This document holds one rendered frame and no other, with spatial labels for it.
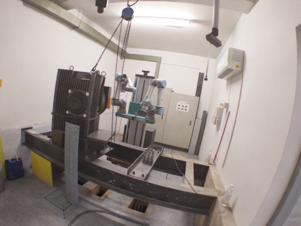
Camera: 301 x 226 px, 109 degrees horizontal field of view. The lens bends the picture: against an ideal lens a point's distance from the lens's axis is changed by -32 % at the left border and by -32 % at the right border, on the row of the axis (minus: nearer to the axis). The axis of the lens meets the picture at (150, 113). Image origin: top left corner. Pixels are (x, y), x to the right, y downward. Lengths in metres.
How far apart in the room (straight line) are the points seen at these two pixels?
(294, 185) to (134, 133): 2.46
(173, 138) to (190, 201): 3.09
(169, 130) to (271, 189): 3.84
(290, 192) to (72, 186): 2.01
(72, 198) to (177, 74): 4.09
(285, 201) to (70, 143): 1.86
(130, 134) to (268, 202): 2.38
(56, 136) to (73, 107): 0.57
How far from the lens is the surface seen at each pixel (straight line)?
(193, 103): 4.44
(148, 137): 2.86
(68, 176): 1.92
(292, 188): 1.09
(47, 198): 2.25
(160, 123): 4.56
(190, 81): 4.71
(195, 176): 2.43
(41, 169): 2.55
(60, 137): 2.07
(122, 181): 1.75
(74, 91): 1.81
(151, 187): 1.67
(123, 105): 2.59
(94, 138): 1.80
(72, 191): 2.02
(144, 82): 2.71
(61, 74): 1.92
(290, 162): 1.05
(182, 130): 4.52
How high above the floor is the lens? 1.47
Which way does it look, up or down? 6 degrees down
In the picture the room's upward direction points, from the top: 10 degrees clockwise
